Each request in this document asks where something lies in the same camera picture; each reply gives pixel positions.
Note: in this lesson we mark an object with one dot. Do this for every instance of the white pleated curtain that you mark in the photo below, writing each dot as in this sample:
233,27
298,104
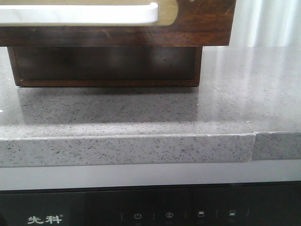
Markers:
266,23

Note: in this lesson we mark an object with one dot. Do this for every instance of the black appliance control panel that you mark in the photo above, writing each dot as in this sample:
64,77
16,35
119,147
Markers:
247,204

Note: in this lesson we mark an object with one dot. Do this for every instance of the lower wooden drawer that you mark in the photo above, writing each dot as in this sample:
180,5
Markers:
105,63

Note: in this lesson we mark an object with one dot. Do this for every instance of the dark wooden drawer cabinet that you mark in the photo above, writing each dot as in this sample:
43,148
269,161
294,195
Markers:
102,83

